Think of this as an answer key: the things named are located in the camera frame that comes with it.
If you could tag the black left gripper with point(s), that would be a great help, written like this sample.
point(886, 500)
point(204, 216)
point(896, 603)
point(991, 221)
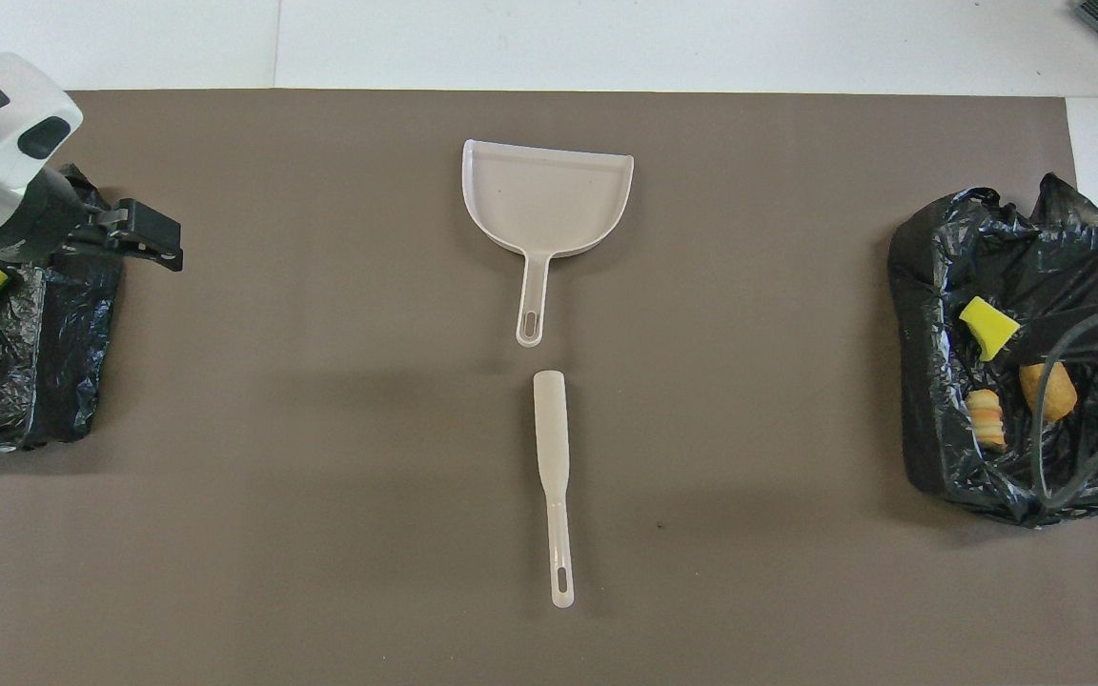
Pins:
point(44, 219)

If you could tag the brown toy bread roll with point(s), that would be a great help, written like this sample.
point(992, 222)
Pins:
point(1059, 393)

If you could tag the green and yellow sponge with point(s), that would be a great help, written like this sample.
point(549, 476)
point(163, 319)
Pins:
point(987, 326)

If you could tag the pale yellow toy pastry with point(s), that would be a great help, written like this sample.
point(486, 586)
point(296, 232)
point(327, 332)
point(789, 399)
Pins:
point(986, 419)

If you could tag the beige plastic dustpan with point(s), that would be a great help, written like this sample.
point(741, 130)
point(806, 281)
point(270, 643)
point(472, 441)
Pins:
point(544, 195)

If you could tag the beige brush black bristles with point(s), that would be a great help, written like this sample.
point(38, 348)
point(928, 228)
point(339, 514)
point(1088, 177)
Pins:
point(551, 438)

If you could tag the open black bag-lined bin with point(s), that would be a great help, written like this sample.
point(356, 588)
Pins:
point(949, 248)

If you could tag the taut black bag-lined bin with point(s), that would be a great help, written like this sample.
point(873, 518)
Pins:
point(53, 353)

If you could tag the brown table mat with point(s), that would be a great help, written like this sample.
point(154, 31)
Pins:
point(416, 476)

